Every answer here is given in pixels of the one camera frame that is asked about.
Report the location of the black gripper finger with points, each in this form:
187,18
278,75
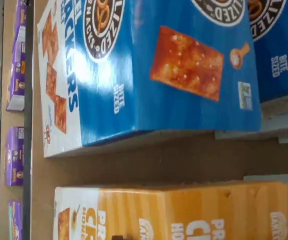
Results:
122,238

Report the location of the yellow honey mustard crackers box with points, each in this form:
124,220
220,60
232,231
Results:
209,212

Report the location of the purple and teal snack box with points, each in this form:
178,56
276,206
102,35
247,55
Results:
15,220

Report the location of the purple Annie's snack box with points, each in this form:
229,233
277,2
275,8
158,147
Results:
14,155
18,75
20,12

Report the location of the blue sea salt crackers box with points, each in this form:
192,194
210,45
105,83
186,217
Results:
158,100
279,37

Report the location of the black metal shelf rack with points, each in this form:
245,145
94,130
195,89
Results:
28,125

